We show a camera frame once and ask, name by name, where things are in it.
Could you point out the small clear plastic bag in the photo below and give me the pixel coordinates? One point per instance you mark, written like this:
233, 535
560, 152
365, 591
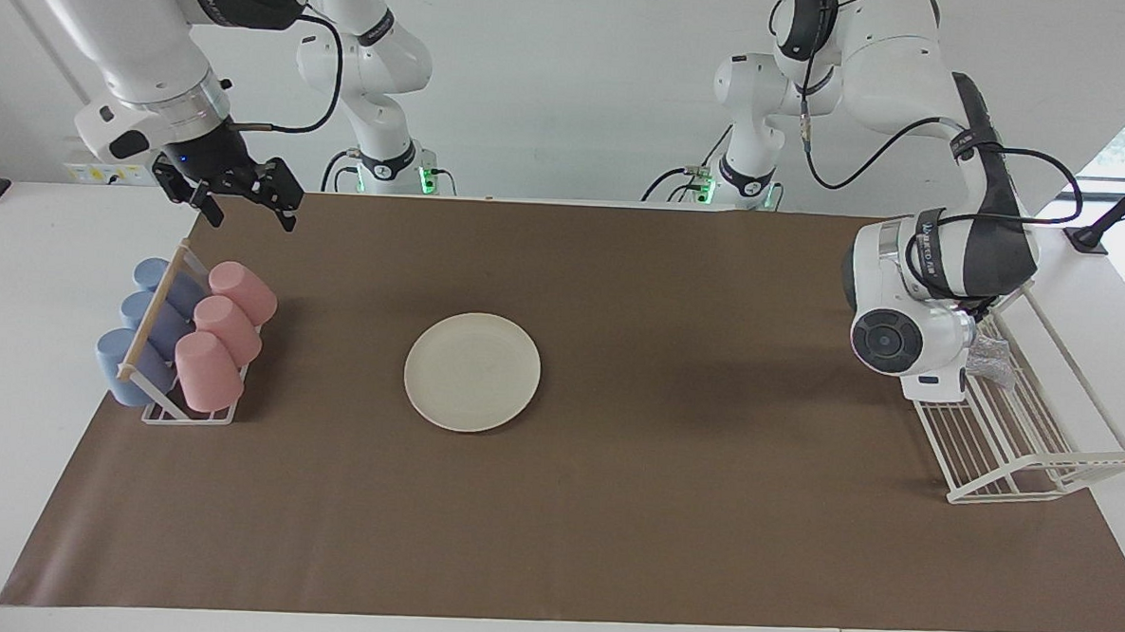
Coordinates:
990, 361

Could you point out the brown table mat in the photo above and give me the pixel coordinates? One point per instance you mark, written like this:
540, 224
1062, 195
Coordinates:
611, 508

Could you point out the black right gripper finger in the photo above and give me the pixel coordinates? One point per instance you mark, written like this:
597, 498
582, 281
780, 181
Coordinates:
288, 195
209, 206

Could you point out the cream round plate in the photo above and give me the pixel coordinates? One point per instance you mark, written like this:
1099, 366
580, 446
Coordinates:
472, 372

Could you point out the cup holder with wooden rod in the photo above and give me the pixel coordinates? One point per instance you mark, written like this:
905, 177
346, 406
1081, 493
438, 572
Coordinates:
149, 322

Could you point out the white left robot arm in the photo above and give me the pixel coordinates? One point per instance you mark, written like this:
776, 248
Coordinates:
887, 273

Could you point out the blue plastic cup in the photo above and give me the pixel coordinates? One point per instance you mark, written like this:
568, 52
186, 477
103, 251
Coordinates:
137, 309
114, 358
151, 272

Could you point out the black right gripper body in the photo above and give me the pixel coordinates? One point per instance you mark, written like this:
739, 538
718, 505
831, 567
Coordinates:
209, 153

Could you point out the pink plastic cup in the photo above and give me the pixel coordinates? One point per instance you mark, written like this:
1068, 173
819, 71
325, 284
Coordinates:
230, 330
209, 374
244, 293

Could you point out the black angled stand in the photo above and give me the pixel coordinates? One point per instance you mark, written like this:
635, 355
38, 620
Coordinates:
1088, 236

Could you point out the white power strip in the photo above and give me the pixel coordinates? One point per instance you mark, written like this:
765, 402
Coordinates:
89, 174

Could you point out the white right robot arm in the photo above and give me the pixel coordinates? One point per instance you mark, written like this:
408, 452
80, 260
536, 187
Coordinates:
129, 31

